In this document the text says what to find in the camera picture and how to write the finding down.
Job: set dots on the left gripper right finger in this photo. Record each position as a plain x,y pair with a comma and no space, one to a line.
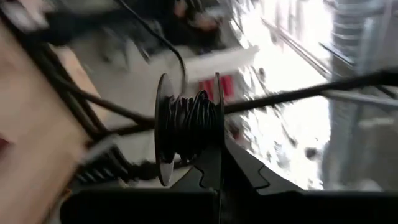
239,174

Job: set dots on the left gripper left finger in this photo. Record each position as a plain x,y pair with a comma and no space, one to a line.
208,177

